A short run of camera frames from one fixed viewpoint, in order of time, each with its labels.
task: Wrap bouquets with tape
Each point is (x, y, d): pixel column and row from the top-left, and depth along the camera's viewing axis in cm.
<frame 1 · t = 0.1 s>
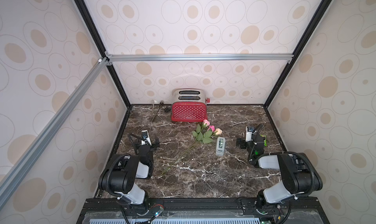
left hand: (151, 133, 89), fingers open
right hand: (251, 135, 94), fingers open
red polka dot toaster: (189, 105, 99), point 17 cm above the table
pink rose bouquet: (203, 134, 102), point 2 cm above the table
white tape dispenser: (220, 146, 94), point 4 cm above the table
metal tongs: (153, 114, 116), on the table
toaster black power plug: (167, 109, 116), point 3 cm above the table

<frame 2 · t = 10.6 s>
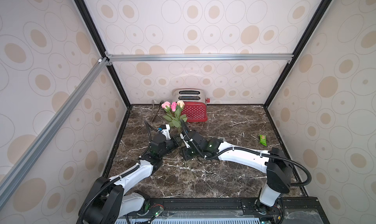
left hand: (190, 135, 79), fingers closed
right hand: (186, 149, 81), fingers open
pink rose bouquet: (175, 113, 85), point 24 cm above the table
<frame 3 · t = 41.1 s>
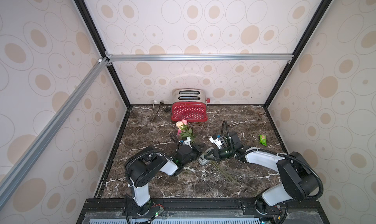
left hand: (211, 145, 84), fingers closed
right hand: (210, 156, 84), fingers closed
pink rose bouquet: (185, 131, 93), point 11 cm above the table
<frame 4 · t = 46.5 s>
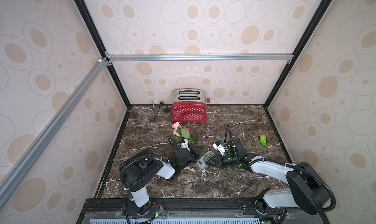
left hand: (210, 147, 82), fingers closed
right hand: (212, 163, 81), fingers open
pink rose bouquet: (177, 129, 87), point 17 cm above the table
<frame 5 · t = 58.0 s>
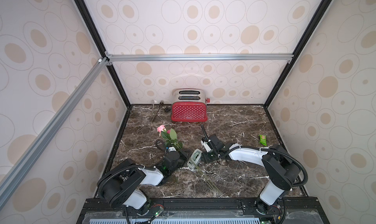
left hand: (196, 150, 84), fingers closed
right hand: (208, 156, 91), fingers open
pink rose bouquet: (170, 137, 86), point 14 cm above the table
